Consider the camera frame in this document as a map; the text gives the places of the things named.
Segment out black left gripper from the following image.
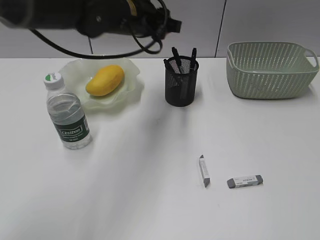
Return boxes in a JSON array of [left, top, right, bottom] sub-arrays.
[[77, 0, 182, 38]]

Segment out yellow mango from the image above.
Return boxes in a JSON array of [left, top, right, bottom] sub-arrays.
[[85, 65, 125, 97]]

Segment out black marker pen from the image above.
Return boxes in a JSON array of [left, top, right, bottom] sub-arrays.
[[189, 47, 197, 73], [171, 47, 185, 74], [163, 59, 182, 86]]

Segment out clear water bottle green label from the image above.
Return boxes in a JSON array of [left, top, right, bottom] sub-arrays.
[[43, 72, 92, 150]]

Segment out grey white eraser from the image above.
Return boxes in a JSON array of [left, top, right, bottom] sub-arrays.
[[198, 155, 211, 188], [227, 175, 263, 189]]

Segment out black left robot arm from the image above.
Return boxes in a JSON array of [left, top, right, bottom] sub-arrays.
[[0, 0, 182, 39]]

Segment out frosted green wavy plate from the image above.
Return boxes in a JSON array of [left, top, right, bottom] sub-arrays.
[[59, 58, 140, 110]]

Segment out black mesh pen holder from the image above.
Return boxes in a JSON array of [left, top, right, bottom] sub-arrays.
[[164, 55, 199, 107]]

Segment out light green woven basket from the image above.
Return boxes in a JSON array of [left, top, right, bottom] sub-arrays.
[[226, 41, 320, 100]]

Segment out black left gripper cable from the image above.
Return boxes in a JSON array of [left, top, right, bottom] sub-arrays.
[[27, 0, 171, 60]]

